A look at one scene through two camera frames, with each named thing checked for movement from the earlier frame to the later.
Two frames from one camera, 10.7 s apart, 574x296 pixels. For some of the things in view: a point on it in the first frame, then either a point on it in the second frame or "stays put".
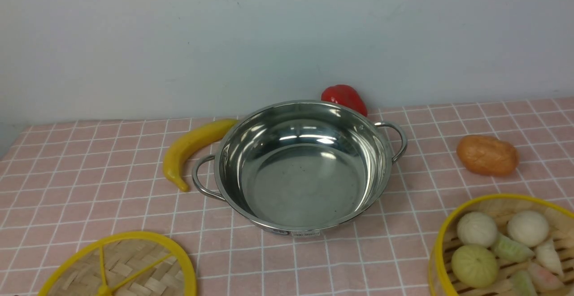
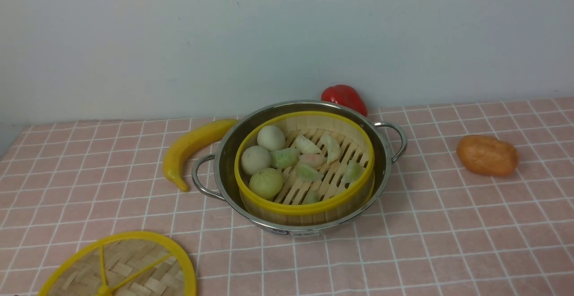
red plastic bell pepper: (345, 95) stays put
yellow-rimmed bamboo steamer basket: (559, 219) to (306, 168)
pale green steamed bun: (474, 266) to (266, 183)
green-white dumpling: (522, 284) to (306, 173)
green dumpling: (509, 250) to (284, 158)
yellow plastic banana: (190, 142) stays put
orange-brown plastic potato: (488, 155) stays put
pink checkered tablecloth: (61, 182) stays put
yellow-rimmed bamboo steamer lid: (126, 263) stays put
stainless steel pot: (302, 168) stays put
